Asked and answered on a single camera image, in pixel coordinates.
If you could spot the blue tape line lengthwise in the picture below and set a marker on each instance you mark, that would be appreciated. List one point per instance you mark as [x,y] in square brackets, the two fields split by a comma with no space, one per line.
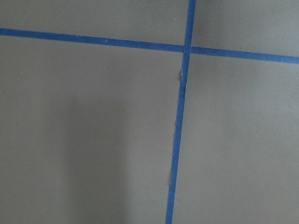
[180,110]

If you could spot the blue tape line crosswise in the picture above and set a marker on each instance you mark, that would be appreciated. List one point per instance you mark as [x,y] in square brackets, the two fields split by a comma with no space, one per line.
[148,45]

